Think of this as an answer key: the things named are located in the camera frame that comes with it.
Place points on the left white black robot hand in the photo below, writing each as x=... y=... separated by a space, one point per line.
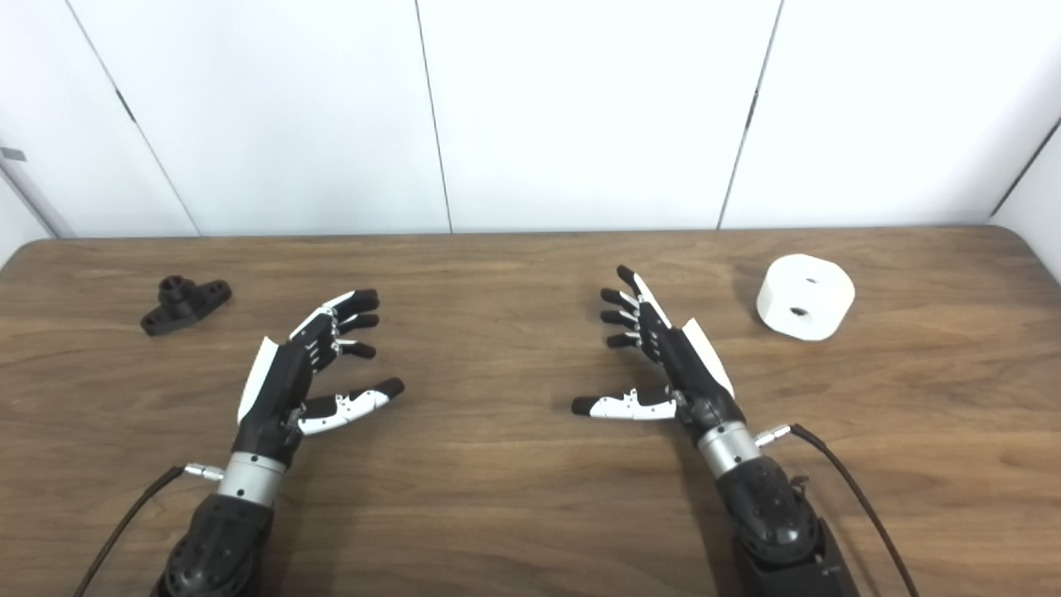
x=273 y=390

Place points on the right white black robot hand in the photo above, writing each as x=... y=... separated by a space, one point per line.
x=696 y=377

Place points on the black plastic holder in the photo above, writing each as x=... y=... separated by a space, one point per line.
x=178 y=307

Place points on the round white plastic piece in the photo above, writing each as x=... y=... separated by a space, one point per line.
x=829 y=303

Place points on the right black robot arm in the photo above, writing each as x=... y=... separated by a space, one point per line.
x=771 y=514

